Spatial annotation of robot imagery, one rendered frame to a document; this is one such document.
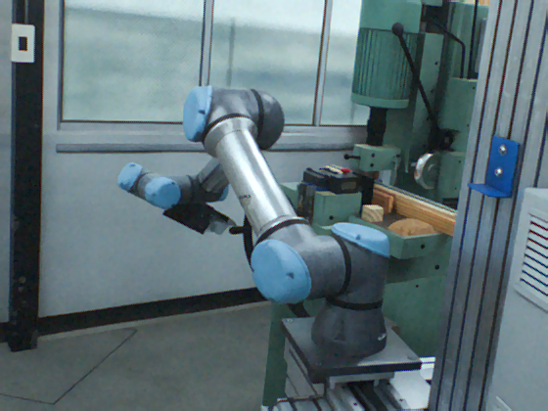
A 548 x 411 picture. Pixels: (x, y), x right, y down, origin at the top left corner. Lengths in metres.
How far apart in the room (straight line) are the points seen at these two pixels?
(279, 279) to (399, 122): 1.08
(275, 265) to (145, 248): 2.11
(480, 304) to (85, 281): 2.31
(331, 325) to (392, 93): 0.92
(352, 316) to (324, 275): 0.13
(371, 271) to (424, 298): 0.88
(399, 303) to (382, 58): 0.72
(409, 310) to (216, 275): 1.53
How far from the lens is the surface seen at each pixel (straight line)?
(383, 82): 2.15
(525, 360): 1.11
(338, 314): 1.43
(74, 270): 3.32
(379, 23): 2.14
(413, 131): 2.25
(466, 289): 1.32
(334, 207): 2.05
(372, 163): 2.21
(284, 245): 1.31
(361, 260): 1.38
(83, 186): 3.22
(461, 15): 2.27
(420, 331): 2.31
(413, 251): 1.97
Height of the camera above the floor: 1.44
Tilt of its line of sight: 13 degrees down
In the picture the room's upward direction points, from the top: 7 degrees clockwise
